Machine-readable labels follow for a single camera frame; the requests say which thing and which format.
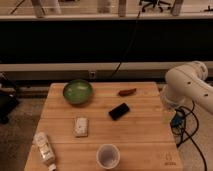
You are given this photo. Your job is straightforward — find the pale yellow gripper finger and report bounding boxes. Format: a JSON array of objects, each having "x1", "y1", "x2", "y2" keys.
[{"x1": 162, "y1": 109, "x2": 175, "y2": 124}]

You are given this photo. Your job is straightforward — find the black eraser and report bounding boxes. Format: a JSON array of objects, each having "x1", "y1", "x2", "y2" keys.
[{"x1": 109, "y1": 103, "x2": 130, "y2": 120}]

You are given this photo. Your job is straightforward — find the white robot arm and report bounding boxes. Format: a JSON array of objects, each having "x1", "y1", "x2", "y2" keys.
[{"x1": 160, "y1": 61, "x2": 213, "y2": 115}]

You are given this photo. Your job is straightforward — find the brown sausage-shaped object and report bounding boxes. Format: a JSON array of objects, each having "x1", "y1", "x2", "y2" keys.
[{"x1": 118, "y1": 88, "x2": 137, "y2": 97}]

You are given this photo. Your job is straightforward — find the clear plastic cup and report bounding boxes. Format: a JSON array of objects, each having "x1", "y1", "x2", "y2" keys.
[{"x1": 96, "y1": 144, "x2": 120, "y2": 170}]

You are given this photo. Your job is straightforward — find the green bowl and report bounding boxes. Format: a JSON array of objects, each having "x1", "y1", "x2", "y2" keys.
[{"x1": 63, "y1": 79, "x2": 93, "y2": 105}]

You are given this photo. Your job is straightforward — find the black office chair base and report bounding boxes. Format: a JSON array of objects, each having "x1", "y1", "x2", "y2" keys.
[{"x1": 138, "y1": 0, "x2": 171, "y2": 13}]

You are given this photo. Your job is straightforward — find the white plastic bottle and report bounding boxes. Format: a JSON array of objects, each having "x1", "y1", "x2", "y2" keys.
[{"x1": 34, "y1": 132, "x2": 56, "y2": 171}]

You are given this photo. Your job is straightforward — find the dark object at left edge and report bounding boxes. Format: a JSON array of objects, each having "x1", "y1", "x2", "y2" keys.
[{"x1": 0, "y1": 72, "x2": 19, "y2": 124}]

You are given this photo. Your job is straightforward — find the black hanging cable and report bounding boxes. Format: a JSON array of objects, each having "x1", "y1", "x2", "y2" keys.
[{"x1": 110, "y1": 0, "x2": 145, "y2": 78}]

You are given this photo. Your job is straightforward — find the white wall outlet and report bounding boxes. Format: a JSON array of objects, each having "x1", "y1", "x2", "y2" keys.
[{"x1": 89, "y1": 71, "x2": 96, "y2": 79}]

